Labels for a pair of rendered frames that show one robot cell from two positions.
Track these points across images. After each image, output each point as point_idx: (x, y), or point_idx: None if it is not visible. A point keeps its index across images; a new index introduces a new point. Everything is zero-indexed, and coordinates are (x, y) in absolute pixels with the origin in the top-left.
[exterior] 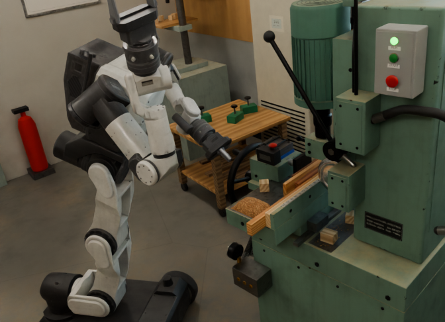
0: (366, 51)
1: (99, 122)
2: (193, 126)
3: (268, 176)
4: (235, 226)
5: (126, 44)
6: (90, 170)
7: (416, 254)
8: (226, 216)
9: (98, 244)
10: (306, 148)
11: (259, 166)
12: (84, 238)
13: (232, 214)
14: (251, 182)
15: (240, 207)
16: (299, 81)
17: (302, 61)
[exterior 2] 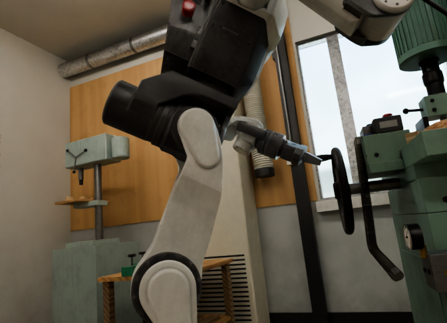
0: None
1: None
2: (266, 131)
3: (396, 147)
4: (444, 153)
5: None
6: (186, 115)
7: None
8: (424, 143)
9: (176, 276)
10: (429, 107)
11: (380, 139)
12: (134, 280)
13: (438, 133)
14: (374, 163)
15: (442, 123)
16: (420, 27)
17: (422, 6)
